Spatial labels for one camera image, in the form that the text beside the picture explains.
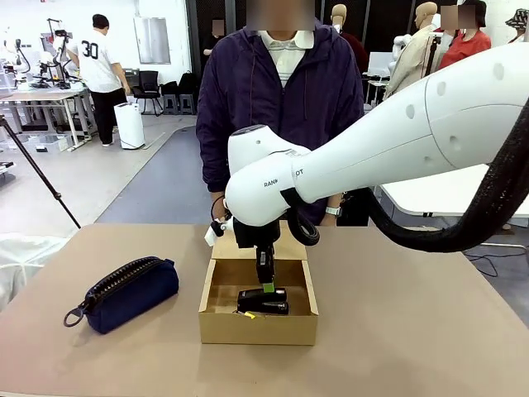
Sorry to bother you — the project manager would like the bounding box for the man in white numbered shirt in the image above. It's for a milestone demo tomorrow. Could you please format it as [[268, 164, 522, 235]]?
[[65, 13, 132, 147]]

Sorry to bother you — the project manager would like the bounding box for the grey work table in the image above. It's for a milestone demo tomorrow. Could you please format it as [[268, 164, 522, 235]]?
[[0, 88, 94, 152]]

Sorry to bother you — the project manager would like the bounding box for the mannequin head with hat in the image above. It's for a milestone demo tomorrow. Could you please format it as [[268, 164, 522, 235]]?
[[504, 10, 529, 45]]

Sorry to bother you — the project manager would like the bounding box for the black yellow background robot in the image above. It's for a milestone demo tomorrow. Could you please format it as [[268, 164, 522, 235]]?
[[39, 17, 82, 90]]

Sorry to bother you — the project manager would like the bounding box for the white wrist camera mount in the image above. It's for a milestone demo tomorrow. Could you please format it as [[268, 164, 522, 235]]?
[[203, 218, 233, 248]]

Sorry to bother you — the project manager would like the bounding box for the black office chair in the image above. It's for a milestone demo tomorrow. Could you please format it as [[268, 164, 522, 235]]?
[[132, 69, 164, 117]]

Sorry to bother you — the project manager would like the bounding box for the black tripod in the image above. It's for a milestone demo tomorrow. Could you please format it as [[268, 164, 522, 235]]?
[[0, 113, 83, 230]]

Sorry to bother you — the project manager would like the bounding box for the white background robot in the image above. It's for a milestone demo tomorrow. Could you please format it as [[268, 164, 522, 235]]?
[[0, 26, 33, 90]]

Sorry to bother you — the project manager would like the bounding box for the white table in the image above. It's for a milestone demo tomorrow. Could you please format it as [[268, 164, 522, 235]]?
[[378, 163, 529, 219]]

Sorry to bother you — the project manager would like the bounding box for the black floor cable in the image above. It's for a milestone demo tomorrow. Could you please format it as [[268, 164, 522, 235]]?
[[465, 222, 529, 279]]

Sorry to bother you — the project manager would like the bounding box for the black strap loop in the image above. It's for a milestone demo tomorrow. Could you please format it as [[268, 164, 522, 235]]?
[[288, 208, 322, 248]]

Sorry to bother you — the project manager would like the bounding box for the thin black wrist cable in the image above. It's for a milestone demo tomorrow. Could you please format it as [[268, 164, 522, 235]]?
[[210, 194, 227, 224]]

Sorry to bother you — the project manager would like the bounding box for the person in purple jacket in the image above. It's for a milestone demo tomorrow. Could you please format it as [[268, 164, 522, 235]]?
[[195, 16, 365, 227]]

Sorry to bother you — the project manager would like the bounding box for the open cardboard box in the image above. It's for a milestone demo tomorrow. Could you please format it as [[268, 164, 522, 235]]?
[[198, 221, 320, 347]]

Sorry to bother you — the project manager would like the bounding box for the blue zippered pencil case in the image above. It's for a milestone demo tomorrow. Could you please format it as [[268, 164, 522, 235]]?
[[63, 256, 181, 335]]

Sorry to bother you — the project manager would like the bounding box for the white wall board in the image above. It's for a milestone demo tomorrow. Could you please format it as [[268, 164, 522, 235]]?
[[132, 16, 172, 65]]

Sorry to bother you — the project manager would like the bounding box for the white air purifier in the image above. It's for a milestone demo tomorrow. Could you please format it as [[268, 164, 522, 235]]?
[[113, 103, 146, 151]]

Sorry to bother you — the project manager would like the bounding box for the black stapler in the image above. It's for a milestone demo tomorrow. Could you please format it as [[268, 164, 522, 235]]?
[[236, 287, 289, 318]]

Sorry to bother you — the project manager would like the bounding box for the white cloth cover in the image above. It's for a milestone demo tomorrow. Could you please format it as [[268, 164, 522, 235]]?
[[0, 232, 68, 313]]

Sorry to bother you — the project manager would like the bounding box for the thick black cable conduit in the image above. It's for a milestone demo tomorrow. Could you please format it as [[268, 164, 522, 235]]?
[[363, 93, 529, 254]]

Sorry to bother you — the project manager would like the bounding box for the person in red shirt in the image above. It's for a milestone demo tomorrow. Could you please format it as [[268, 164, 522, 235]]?
[[436, 0, 493, 71]]

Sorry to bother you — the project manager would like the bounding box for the mannequin in beige coat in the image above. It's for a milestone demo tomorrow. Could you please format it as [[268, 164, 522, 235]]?
[[383, 2, 446, 101]]

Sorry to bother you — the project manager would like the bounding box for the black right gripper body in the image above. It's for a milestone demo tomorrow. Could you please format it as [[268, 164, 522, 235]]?
[[232, 218, 282, 268]]

